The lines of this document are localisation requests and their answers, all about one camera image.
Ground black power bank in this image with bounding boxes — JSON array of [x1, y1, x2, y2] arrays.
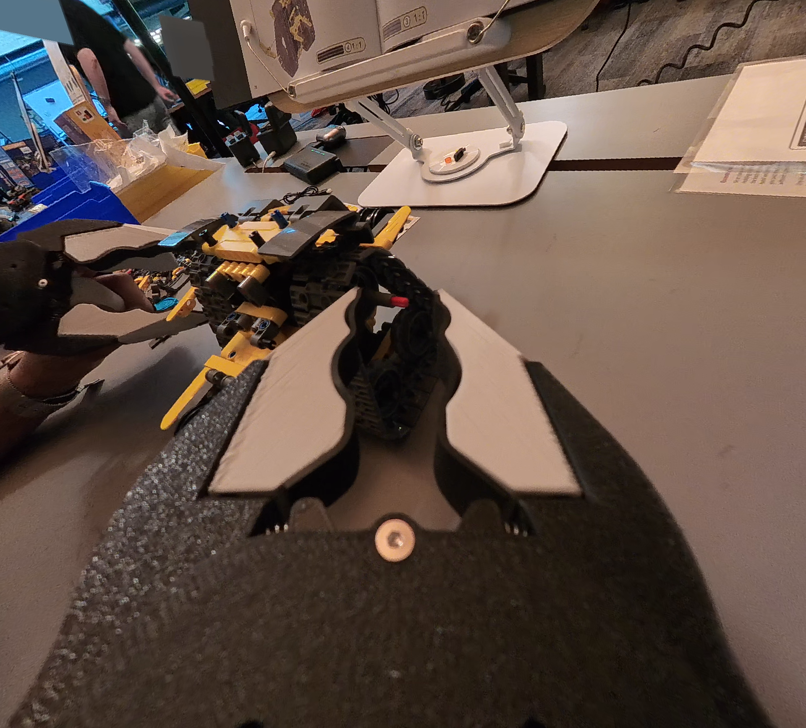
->
[[282, 149, 344, 186]]

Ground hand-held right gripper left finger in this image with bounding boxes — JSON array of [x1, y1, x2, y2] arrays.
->
[[207, 287, 363, 499]]

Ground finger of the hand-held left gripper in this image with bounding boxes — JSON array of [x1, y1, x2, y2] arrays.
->
[[57, 272, 210, 346], [19, 219, 191, 275]]

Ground laminated paper sheet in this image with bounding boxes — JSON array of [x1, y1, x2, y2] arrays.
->
[[674, 57, 806, 199]]

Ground clear plastic bags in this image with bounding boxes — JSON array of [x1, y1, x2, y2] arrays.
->
[[116, 122, 216, 173]]

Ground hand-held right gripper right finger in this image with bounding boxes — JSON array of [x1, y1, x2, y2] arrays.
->
[[433, 289, 583, 508]]

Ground yellow cardboard box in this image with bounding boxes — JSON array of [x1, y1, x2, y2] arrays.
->
[[123, 158, 224, 224]]

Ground blue plastic bin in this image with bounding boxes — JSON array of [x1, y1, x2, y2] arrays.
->
[[0, 170, 141, 238]]

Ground person's left forearm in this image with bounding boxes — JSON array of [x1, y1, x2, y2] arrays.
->
[[0, 349, 105, 459]]

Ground black coiled cable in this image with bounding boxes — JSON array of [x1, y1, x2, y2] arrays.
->
[[655, 0, 806, 88]]

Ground loose toy brick pieces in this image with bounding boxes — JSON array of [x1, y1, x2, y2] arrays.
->
[[129, 265, 193, 316]]

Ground white book stand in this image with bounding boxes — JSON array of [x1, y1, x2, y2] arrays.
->
[[165, 0, 668, 209]]

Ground dark wrist strap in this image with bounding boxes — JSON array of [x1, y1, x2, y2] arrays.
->
[[8, 379, 105, 406]]

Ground person's left hand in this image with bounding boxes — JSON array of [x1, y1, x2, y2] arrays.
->
[[94, 272, 157, 314]]

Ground black battery charger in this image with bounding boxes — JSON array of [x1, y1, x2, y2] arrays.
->
[[260, 103, 298, 157], [225, 133, 262, 170]]

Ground printed cardboard box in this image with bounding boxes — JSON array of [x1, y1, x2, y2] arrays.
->
[[53, 98, 122, 144]]

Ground yellow black toy brick vehicle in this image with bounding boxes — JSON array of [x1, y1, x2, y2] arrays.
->
[[160, 196, 454, 442]]

